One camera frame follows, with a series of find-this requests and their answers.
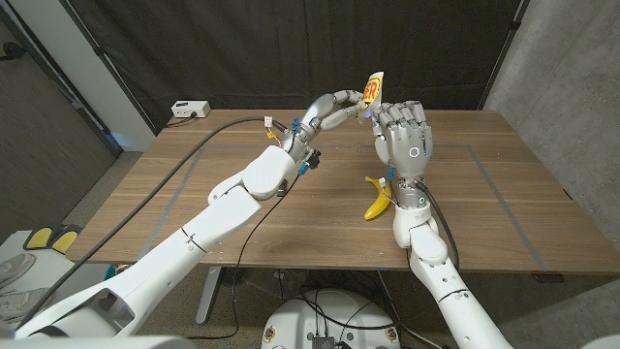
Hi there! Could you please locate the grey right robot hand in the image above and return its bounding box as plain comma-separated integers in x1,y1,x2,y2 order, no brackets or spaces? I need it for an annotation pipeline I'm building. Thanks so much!
370,100,434,182

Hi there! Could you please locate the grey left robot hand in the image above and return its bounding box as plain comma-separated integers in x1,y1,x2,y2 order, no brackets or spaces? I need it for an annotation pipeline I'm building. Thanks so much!
285,89,372,156

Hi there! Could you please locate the yellow new driver bumper sticker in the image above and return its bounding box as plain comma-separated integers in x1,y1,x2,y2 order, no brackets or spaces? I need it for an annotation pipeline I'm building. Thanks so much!
361,71,386,116

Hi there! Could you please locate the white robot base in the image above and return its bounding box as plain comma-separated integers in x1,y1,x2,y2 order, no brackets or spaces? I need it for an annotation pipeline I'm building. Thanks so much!
260,289,402,349

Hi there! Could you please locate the yellow banana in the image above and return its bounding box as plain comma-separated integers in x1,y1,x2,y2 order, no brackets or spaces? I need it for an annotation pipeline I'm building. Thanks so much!
363,175,394,222

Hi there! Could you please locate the black backdrop curtain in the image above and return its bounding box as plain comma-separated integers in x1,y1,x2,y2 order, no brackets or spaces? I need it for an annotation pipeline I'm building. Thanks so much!
62,0,529,133

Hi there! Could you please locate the white power outlet box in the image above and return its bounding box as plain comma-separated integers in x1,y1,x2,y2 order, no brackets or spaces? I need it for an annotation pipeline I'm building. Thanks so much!
170,100,212,119

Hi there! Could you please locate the black backdrop stand pole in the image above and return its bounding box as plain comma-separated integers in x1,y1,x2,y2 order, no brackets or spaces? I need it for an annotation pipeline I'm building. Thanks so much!
478,0,532,111
60,0,160,136

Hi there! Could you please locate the grey table leg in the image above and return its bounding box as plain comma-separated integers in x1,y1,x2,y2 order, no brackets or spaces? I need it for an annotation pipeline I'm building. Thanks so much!
196,266,223,325

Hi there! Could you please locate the yellow black foot pedal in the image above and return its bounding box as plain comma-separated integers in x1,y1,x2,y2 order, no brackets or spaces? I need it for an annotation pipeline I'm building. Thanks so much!
22,225,55,251
50,223,83,255

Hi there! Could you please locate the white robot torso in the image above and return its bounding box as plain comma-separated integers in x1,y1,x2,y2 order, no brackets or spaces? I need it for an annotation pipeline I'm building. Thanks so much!
0,335,198,349

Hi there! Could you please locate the white floor platform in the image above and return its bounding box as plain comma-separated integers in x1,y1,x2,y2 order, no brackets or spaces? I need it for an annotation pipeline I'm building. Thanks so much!
0,230,74,331

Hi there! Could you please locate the grey white sneaker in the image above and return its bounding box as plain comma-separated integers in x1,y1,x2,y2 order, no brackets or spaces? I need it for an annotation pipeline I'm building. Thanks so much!
0,252,38,290
0,287,55,325

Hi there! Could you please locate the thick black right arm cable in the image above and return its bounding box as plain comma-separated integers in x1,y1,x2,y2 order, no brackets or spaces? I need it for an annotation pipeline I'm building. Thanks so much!
415,180,461,271

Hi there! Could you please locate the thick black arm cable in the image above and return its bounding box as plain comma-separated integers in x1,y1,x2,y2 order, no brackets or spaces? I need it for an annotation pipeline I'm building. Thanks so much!
16,115,290,331
415,180,461,271

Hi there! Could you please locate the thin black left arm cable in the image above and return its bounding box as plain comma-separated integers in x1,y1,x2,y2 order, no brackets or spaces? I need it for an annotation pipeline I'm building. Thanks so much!
188,173,302,340

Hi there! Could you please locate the black outlet box cable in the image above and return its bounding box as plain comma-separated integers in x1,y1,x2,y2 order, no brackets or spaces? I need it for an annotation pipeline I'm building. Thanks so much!
164,111,199,129

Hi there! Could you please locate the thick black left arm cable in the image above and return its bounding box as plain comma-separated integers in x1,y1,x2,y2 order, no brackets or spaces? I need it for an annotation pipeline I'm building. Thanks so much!
16,115,290,331

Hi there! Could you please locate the black door handle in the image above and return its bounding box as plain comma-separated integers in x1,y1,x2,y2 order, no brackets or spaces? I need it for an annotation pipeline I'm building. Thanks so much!
0,42,26,62

